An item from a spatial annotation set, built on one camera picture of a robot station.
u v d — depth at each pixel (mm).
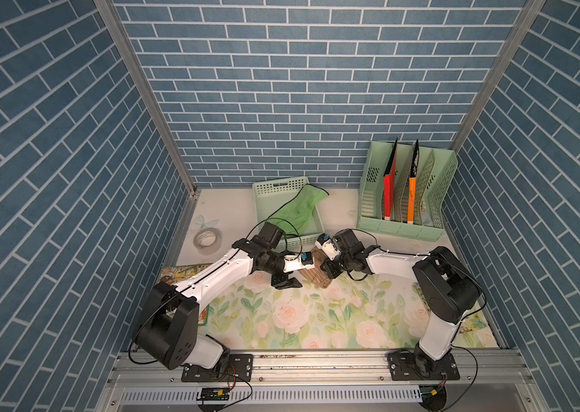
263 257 635
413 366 680
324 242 853
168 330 420
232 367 726
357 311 847
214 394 719
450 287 488
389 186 875
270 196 1158
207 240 1014
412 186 845
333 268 840
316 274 912
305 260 705
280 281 725
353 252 750
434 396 707
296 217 1079
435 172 1077
